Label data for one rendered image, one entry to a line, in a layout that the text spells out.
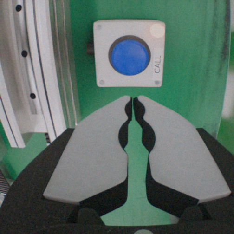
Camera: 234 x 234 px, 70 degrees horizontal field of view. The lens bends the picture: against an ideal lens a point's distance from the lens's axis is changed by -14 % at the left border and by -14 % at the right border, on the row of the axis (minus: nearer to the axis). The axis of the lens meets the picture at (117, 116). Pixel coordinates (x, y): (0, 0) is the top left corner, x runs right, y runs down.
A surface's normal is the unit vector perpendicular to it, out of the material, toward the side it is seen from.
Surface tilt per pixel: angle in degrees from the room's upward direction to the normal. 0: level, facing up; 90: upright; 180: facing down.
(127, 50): 3
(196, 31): 0
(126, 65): 3
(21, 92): 90
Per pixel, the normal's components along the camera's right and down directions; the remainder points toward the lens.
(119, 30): -0.04, 0.53
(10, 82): 1.00, 0.00
